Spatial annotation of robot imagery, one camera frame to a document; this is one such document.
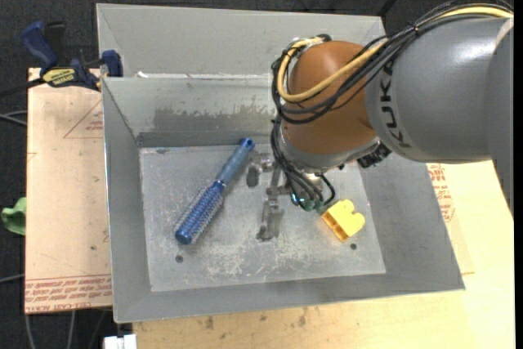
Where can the blue hairbrush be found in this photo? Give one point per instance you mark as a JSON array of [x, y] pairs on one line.
[[208, 200]]

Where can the brown cardboard board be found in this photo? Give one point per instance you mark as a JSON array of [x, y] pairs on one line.
[[65, 192]]

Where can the yellow toy block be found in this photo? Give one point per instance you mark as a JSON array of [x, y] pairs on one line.
[[343, 220]]

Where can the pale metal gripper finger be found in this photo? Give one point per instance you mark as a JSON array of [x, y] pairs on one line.
[[253, 175], [271, 216]]

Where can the grey metal bin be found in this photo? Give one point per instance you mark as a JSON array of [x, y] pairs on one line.
[[229, 257]]

